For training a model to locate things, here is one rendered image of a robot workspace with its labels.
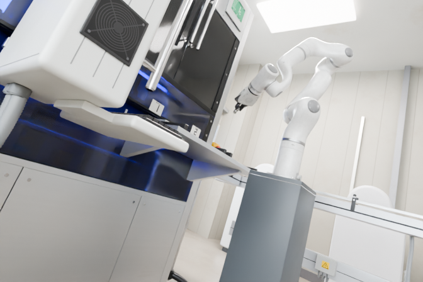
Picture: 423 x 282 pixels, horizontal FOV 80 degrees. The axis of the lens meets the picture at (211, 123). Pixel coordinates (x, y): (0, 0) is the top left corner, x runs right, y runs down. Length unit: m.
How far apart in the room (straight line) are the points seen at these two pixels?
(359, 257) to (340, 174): 1.43
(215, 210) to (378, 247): 2.43
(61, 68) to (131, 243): 1.08
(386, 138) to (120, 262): 4.04
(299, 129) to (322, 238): 3.26
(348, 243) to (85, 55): 3.32
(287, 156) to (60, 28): 1.02
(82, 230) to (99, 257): 0.17
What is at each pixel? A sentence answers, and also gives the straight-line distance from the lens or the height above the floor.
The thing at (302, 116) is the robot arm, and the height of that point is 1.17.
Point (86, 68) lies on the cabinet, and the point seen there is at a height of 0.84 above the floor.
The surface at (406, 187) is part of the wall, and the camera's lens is 4.42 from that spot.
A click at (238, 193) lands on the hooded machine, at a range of 4.01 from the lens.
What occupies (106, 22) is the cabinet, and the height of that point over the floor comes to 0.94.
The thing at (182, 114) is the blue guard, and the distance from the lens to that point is 1.48.
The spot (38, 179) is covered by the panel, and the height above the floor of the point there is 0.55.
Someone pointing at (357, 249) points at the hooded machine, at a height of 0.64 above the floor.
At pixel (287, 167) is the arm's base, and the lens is 1.23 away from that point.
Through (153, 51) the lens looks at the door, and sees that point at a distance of 1.36.
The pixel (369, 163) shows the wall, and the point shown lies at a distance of 4.50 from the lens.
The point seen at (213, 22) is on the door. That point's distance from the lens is 1.75.
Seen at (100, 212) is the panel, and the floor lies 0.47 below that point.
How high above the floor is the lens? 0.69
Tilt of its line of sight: 15 degrees up
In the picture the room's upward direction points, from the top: 19 degrees clockwise
